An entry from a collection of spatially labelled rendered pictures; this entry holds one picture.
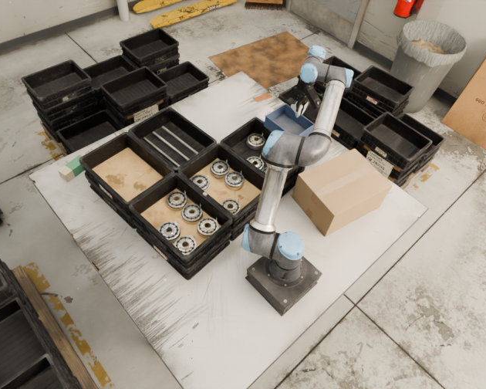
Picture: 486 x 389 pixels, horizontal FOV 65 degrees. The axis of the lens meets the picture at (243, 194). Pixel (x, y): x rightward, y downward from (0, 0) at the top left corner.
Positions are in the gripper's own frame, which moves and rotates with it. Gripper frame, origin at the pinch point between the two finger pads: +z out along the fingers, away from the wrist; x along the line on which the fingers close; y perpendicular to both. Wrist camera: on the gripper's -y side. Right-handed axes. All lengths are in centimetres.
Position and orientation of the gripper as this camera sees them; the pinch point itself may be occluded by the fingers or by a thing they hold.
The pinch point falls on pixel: (299, 116)
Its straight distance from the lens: 199.9
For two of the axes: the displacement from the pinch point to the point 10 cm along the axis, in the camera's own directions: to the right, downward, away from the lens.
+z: -1.7, 6.6, 7.3
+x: -7.5, 4.0, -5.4
